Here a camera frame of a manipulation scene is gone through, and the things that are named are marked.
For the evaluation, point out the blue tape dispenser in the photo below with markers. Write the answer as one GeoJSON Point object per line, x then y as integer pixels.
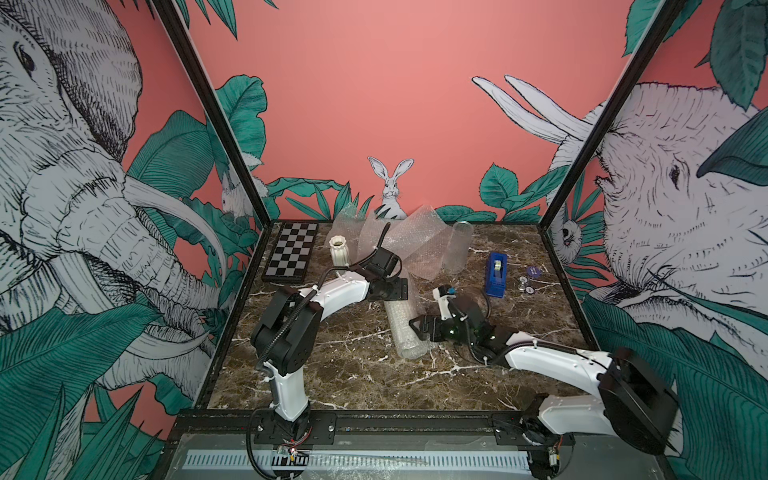
{"type": "Point", "coordinates": [495, 278]}

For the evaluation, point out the small white ribbed vase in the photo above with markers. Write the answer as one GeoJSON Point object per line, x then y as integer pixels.
{"type": "Point", "coordinates": [339, 251]}

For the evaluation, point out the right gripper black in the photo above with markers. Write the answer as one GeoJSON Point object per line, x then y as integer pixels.
{"type": "Point", "coordinates": [427, 323]}

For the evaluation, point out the bubble wrap roll upright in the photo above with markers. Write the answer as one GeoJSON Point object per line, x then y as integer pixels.
{"type": "Point", "coordinates": [457, 251]}

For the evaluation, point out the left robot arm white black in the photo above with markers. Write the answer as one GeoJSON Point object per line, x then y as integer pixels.
{"type": "Point", "coordinates": [285, 336]}

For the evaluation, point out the black frame post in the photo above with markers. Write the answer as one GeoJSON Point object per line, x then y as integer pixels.
{"type": "Point", "coordinates": [176, 30]}
{"type": "Point", "coordinates": [653, 36]}

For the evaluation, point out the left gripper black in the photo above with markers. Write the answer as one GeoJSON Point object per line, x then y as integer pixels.
{"type": "Point", "coordinates": [399, 289]}

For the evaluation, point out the black white chessboard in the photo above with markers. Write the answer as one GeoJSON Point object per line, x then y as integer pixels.
{"type": "Point", "coordinates": [289, 259]}

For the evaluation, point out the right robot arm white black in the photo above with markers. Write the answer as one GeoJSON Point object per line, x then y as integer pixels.
{"type": "Point", "coordinates": [621, 394]}

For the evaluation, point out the crumpled bubble wrap pile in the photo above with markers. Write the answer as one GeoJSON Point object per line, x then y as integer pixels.
{"type": "Point", "coordinates": [420, 240]}

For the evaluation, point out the white slotted cable duct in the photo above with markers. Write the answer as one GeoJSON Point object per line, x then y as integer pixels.
{"type": "Point", "coordinates": [238, 460]}

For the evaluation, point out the black front mounting rail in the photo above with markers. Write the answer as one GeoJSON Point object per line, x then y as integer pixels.
{"type": "Point", "coordinates": [507, 427]}

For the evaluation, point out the left black frame post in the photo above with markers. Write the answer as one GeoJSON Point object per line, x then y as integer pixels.
{"type": "Point", "coordinates": [176, 30]}

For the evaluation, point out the right black frame post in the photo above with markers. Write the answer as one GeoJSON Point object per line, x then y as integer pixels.
{"type": "Point", "coordinates": [653, 36]}

